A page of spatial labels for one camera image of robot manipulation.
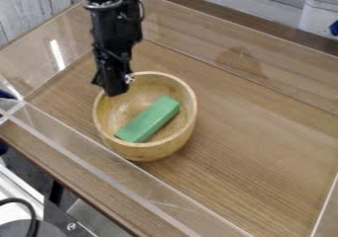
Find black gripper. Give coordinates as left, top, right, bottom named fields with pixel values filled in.
left=84, top=0, right=144, bottom=96

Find brown wooden bowl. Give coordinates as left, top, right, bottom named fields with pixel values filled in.
left=92, top=71, right=198, bottom=162

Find green rectangular block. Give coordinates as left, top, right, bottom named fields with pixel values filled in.
left=115, top=95, right=180, bottom=143

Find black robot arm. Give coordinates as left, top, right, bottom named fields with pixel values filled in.
left=84, top=0, right=144, bottom=97

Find blue object at left edge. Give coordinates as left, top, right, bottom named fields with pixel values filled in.
left=0, top=89, right=16, bottom=100

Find blue object at edge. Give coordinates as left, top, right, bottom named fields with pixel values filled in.
left=0, top=89, right=16, bottom=100
left=329, top=21, right=338, bottom=37

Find black table leg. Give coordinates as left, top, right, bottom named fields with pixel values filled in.
left=49, top=181, right=64, bottom=206

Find white cylindrical container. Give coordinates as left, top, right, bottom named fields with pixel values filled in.
left=298, top=0, right=338, bottom=40

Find blue object at right edge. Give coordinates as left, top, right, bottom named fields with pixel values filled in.
left=329, top=21, right=338, bottom=37

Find clear acrylic enclosure walls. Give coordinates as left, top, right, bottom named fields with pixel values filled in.
left=0, top=0, right=338, bottom=237

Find grey metal base plate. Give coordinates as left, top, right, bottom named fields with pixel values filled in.
left=44, top=199, right=97, bottom=237

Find black cable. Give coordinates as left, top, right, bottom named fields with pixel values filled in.
left=0, top=197, right=40, bottom=237

